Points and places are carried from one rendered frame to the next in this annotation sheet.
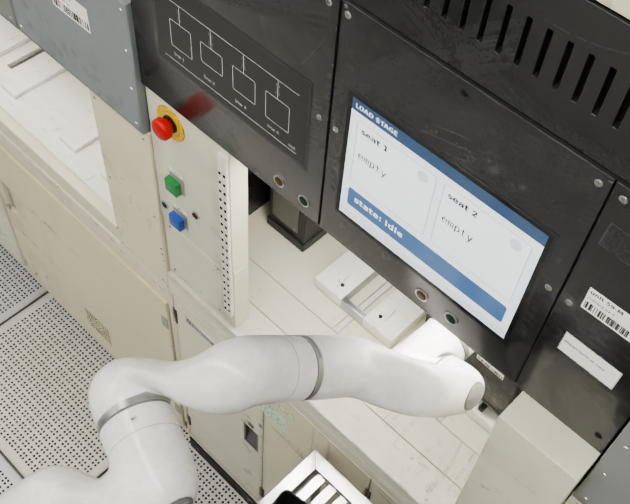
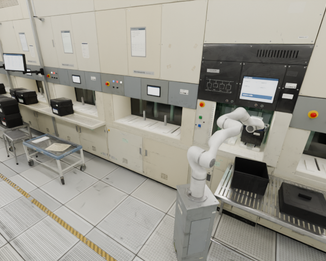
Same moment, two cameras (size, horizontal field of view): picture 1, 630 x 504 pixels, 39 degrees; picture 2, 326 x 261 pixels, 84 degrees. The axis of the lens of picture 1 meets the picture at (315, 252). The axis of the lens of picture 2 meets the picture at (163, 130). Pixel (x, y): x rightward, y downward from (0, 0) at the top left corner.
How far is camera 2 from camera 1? 142 cm
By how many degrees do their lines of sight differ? 32
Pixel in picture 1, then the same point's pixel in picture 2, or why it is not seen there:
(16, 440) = (152, 202)
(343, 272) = not seen: hidden behind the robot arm
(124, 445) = (230, 121)
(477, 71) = (265, 61)
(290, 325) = not seen: hidden behind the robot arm
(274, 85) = (228, 82)
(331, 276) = not seen: hidden behind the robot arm
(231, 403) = (242, 113)
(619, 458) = (295, 111)
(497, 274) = (270, 91)
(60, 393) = (157, 193)
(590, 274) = (285, 81)
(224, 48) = (218, 82)
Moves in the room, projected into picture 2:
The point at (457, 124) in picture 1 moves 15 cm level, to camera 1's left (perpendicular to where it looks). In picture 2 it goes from (262, 70) to (247, 70)
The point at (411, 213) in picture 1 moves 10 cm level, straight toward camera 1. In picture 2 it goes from (254, 90) to (259, 92)
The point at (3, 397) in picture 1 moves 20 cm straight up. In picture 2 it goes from (146, 196) to (146, 185)
